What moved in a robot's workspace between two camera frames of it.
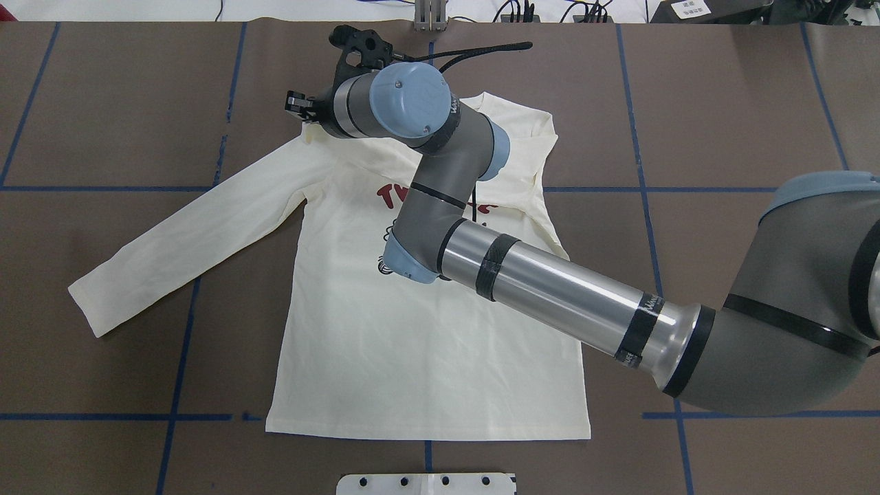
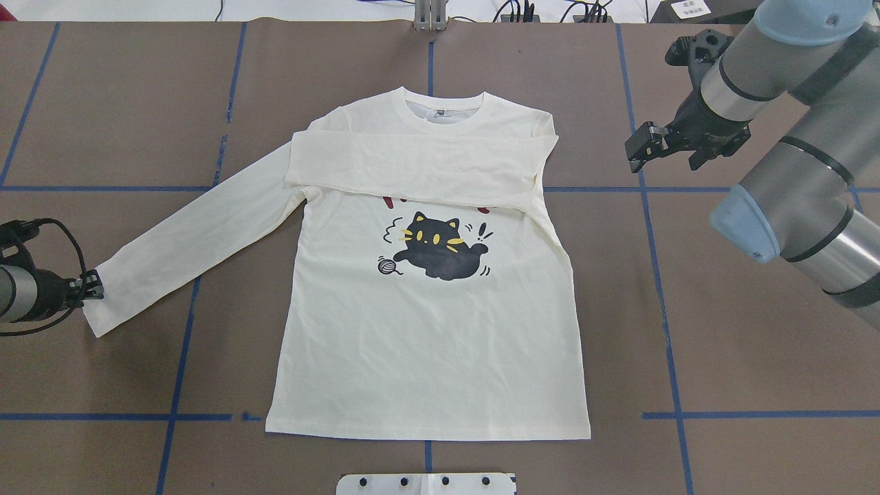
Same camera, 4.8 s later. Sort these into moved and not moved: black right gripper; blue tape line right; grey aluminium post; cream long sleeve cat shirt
Moved: black right gripper
Not moved: cream long sleeve cat shirt; grey aluminium post; blue tape line right
